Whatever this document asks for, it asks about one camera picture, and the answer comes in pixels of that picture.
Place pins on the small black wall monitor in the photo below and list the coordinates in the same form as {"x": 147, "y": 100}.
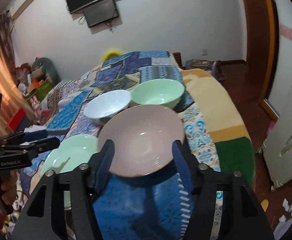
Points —
{"x": 100, "y": 12}

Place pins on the pink bowl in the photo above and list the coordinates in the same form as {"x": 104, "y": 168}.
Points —
{"x": 143, "y": 137}

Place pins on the orange pink curtain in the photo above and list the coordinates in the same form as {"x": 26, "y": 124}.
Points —
{"x": 12, "y": 99}

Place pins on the white bowl with spots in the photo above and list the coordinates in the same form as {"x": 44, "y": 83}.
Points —
{"x": 105, "y": 106}

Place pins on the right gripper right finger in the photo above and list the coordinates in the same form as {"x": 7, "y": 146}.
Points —
{"x": 242, "y": 214}

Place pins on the yellow fleece blanket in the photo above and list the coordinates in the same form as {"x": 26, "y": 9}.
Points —
{"x": 214, "y": 128}

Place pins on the light green plate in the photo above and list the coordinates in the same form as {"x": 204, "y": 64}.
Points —
{"x": 72, "y": 152}

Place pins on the dark backpack on floor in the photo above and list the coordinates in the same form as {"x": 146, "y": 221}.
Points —
{"x": 213, "y": 67}

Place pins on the person's left hand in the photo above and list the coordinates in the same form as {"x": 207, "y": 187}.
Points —
{"x": 9, "y": 188}

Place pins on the green gift bag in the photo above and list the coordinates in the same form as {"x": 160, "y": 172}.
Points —
{"x": 41, "y": 91}

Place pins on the white suitcase with stickers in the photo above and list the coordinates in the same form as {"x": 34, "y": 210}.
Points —
{"x": 277, "y": 147}

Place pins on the light green bowl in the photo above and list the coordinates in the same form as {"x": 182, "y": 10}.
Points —
{"x": 165, "y": 92}

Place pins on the yellow foam tube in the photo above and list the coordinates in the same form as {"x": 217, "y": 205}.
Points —
{"x": 111, "y": 54}

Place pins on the grey plush toy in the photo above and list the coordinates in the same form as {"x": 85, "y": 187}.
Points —
{"x": 47, "y": 66}

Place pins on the red box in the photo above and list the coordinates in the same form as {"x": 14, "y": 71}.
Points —
{"x": 15, "y": 121}

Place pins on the pink bunny toy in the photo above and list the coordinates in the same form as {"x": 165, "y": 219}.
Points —
{"x": 37, "y": 109}

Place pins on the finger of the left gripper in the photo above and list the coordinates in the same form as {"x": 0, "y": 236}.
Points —
{"x": 21, "y": 137}
{"x": 41, "y": 144}

